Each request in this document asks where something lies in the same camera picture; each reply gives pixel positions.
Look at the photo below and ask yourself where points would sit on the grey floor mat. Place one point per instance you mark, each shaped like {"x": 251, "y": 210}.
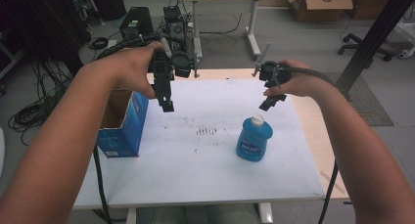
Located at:
{"x": 368, "y": 110}

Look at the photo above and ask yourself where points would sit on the black office chair base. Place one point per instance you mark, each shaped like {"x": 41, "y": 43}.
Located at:
{"x": 365, "y": 47}

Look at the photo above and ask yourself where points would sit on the open computer case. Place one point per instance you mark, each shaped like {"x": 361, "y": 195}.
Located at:
{"x": 176, "y": 28}

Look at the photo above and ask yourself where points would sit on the white device on floor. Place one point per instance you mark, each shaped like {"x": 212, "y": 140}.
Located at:
{"x": 407, "y": 53}

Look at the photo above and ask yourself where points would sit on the black bin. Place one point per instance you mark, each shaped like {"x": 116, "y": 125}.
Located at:
{"x": 107, "y": 2}

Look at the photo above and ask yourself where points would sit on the white table mat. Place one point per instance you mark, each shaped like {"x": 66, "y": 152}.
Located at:
{"x": 202, "y": 171}

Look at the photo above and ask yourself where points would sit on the person's left hand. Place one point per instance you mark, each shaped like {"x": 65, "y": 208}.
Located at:
{"x": 127, "y": 69}

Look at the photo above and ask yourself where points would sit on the brown cabinet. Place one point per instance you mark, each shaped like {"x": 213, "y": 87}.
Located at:
{"x": 368, "y": 2}

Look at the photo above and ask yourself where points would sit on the grey power adapter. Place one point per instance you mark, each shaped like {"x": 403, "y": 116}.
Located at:
{"x": 112, "y": 43}

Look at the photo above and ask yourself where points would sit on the open brown cardboard box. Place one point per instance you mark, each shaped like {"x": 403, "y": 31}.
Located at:
{"x": 326, "y": 8}

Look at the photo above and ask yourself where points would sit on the person's right hand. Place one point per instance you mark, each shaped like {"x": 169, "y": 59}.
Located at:
{"x": 303, "y": 82}

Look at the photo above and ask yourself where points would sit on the black metal stand post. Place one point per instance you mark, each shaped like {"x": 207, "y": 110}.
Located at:
{"x": 375, "y": 35}

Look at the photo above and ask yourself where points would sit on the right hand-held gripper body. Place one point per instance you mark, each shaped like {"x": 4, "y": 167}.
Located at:
{"x": 272, "y": 72}

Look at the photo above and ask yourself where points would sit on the blue bottle with white cap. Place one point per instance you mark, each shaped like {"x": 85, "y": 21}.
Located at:
{"x": 253, "y": 142}

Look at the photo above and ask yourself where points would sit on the black computer tower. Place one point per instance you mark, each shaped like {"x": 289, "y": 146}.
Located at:
{"x": 137, "y": 22}

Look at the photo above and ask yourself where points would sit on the white table leg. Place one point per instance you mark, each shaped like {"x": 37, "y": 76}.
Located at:
{"x": 266, "y": 214}
{"x": 131, "y": 216}

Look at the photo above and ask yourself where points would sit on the blue cardboard box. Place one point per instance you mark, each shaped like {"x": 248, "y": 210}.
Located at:
{"x": 129, "y": 129}

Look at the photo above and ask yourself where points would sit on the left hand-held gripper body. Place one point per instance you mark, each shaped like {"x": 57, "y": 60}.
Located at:
{"x": 163, "y": 70}

